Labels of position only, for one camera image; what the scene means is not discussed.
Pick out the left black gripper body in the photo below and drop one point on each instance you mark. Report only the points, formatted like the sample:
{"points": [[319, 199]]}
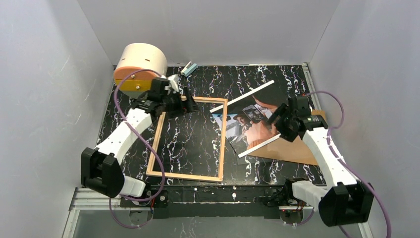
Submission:
{"points": [[179, 103]]}

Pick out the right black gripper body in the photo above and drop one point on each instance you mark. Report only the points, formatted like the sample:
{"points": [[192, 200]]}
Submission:
{"points": [[286, 123]]}

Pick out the printed photo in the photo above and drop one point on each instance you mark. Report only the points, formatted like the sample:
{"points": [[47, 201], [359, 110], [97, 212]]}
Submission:
{"points": [[246, 110]]}

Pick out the white wooden picture frame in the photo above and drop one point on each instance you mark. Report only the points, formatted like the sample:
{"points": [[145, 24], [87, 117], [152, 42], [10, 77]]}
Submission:
{"points": [[219, 177]]}

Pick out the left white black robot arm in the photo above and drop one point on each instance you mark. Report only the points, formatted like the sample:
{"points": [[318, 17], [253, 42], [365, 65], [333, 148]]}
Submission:
{"points": [[100, 166]]}

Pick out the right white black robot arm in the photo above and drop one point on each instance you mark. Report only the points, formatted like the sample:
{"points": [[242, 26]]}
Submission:
{"points": [[345, 199]]}

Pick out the brown cardboard backing board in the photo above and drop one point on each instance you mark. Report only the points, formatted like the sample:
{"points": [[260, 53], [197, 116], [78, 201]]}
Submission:
{"points": [[270, 145]]}

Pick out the small light blue clip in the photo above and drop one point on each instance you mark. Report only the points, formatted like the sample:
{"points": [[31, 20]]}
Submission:
{"points": [[188, 69]]}

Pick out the round cream drawer box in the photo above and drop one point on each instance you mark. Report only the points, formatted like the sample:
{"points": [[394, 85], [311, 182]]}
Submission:
{"points": [[139, 64]]}

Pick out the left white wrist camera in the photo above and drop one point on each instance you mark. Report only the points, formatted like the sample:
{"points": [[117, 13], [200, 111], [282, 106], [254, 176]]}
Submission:
{"points": [[174, 82]]}

